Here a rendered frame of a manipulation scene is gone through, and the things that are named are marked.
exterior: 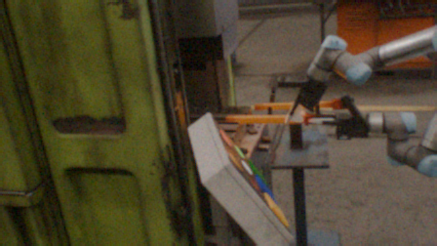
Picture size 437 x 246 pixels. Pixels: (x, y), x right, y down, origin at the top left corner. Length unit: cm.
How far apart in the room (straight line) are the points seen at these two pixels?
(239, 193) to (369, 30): 433
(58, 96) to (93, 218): 47
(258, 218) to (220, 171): 16
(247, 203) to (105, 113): 64
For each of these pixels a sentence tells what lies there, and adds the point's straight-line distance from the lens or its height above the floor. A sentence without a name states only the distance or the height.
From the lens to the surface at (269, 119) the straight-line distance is 181.
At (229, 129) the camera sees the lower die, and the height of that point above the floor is 99.
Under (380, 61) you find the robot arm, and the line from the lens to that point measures 171.
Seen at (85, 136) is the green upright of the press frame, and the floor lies 112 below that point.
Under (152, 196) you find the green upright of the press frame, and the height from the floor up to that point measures 91.
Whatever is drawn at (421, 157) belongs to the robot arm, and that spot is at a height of 92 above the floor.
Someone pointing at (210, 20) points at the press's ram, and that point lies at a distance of 158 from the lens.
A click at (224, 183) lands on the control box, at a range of 110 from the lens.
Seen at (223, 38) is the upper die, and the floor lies 134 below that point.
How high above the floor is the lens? 169
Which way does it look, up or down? 22 degrees down
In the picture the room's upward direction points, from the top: 7 degrees counter-clockwise
